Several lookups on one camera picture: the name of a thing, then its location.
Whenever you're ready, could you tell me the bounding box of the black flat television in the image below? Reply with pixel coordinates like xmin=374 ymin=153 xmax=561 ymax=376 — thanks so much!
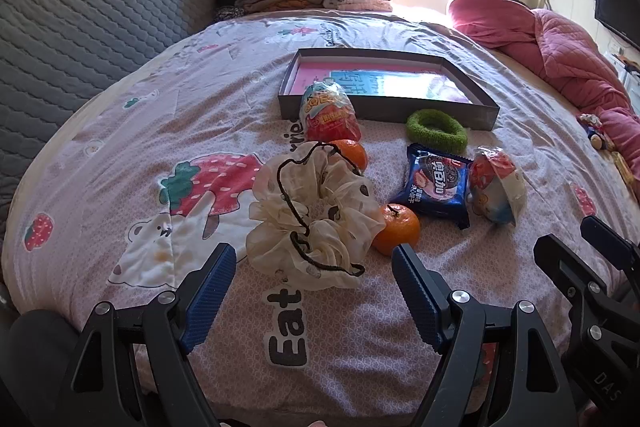
xmin=595 ymin=0 xmax=640 ymax=50

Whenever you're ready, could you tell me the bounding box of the small toy egg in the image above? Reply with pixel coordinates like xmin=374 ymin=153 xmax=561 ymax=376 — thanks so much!
xmin=465 ymin=146 xmax=527 ymax=226

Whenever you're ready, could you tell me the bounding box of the green fuzzy scrunchie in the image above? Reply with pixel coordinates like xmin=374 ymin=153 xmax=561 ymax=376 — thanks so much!
xmin=405 ymin=109 xmax=469 ymax=154

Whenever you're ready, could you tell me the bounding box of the grey quilted headboard cover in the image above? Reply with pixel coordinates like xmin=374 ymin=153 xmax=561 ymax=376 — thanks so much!
xmin=0 ymin=0 xmax=221 ymax=218

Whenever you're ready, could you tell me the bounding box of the cream scrunchie with black trim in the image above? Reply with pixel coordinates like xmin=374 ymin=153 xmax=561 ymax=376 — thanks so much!
xmin=245 ymin=142 xmax=387 ymax=290

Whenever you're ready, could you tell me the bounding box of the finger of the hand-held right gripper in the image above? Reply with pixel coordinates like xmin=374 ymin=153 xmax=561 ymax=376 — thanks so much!
xmin=581 ymin=216 xmax=640 ymax=273
xmin=534 ymin=234 xmax=611 ymax=308

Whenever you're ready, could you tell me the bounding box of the large toy egg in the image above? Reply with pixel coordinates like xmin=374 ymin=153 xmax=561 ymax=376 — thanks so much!
xmin=299 ymin=77 xmax=362 ymax=142

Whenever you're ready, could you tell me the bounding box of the blue cookie packet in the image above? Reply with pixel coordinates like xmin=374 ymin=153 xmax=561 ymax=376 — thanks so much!
xmin=389 ymin=143 xmax=473 ymax=230

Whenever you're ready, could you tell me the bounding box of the pink strawberry print bed sheet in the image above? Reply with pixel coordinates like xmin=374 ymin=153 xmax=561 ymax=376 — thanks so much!
xmin=2 ymin=9 xmax=631 ymax=408

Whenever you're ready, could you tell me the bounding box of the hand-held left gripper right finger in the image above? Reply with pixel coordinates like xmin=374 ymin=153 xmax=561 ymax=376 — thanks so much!
xmin=391 ymin=243 xmax=581 ymax=427

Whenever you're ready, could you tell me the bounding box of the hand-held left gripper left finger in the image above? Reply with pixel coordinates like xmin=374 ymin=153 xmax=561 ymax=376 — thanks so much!
xmin=55 ymin=243 xmax=237 ymax=427

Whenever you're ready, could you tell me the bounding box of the pink quilted blanket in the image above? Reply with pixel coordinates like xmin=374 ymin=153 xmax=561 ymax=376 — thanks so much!
xmin=447 ymin=0 xmax=640 ymax=188

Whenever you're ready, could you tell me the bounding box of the grey shallow cardboard box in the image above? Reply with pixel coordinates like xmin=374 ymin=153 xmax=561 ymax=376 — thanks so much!
xmin=277 ymin=48 xmax=501 ymax=131

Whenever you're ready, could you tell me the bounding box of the orange mandarin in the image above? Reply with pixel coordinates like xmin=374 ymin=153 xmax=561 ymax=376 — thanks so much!
xmin=327 ymin=139 xmax=368 ymax=172
xmin=371 ymin=203 xmax=421 ymax=256

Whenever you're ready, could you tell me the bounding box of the small toy figure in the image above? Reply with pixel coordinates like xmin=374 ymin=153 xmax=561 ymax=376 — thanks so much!
xmin=577 ymin=113 xmax=608 ymax=152

